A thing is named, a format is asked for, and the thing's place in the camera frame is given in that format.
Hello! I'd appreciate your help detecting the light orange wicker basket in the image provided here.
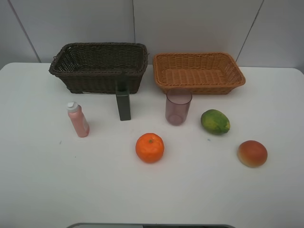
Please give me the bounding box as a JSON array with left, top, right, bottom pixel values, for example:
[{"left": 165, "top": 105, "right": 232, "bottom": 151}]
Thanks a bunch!
[{"left": 153, "top": 52, "right": 246, "bottom": 95}]

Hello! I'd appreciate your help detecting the red yellow peach fruit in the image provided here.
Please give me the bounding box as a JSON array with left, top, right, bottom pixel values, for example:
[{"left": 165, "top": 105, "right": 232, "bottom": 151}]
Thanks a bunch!
[{"left": 237, "top": 140, "right": 268, "bottom": 168}]

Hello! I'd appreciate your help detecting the translucent purple plastic cup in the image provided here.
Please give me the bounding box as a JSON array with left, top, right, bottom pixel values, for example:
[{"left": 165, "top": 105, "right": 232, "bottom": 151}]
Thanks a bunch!
[{"left": 165, "top": 88, "right": 192, "bottom": 126}]

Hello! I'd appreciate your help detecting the dark brown wicker basket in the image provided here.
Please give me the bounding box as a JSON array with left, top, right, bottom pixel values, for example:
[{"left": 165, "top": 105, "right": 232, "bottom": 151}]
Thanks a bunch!
[{"left": 49, "top": 42, "right": 148, "bottom": 94}]

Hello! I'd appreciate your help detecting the green mango fruit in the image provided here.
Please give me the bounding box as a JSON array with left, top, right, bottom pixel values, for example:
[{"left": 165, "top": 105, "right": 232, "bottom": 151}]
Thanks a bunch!
[{"left": 200, "top": 109, "right": 230, "bottom": 135}]

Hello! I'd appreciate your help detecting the pink bottle white cap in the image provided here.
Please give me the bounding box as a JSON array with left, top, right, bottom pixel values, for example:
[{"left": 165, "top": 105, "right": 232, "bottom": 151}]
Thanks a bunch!
[{"left": 67, "top": 102, "right": 90, "bottom": 137}]

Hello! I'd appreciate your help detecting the orange tangerine fruit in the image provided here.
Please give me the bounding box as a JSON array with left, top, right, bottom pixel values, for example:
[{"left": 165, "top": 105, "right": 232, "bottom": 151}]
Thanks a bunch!
[{"left": 135, "top": 133, "right": 165, "bottom": 163}]

